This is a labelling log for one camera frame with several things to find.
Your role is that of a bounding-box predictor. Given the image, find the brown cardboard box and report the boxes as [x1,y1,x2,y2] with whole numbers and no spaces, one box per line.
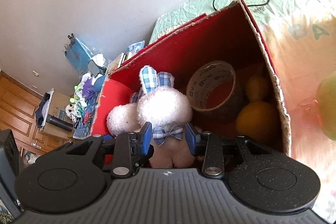
[39,91,77,138]

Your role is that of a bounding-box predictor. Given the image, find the wooden door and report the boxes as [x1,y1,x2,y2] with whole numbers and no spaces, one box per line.
[0,69,65,160]

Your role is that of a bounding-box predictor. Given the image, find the brown packing tape roll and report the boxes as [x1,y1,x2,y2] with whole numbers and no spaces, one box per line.
[186,60,243,123]

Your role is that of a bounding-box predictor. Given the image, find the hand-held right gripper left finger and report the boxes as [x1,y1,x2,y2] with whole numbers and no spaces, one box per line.
[65,122,154,179]

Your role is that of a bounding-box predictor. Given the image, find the dark cloth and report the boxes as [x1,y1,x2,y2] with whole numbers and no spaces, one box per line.
[35,93,51,128]

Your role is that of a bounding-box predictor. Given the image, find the green round toy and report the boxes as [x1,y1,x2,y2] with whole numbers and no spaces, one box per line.
[316,74,336,141]

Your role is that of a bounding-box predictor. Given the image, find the white plush bunny plaid ears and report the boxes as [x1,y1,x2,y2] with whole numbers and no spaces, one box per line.
[106,65,197,168]

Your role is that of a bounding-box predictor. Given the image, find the blue patterned cloth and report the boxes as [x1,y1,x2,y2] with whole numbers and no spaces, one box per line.
[73,97,100,139]

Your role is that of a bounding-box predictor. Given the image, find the purple toy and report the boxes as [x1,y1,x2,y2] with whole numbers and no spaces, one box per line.
[82,81,95,99]

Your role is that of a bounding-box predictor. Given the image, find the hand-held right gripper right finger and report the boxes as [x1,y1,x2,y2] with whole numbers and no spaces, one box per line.
[185,123,271,179]

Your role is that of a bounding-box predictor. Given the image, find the red cardboard box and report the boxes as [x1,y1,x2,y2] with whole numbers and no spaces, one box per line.
[91,0,292,161]

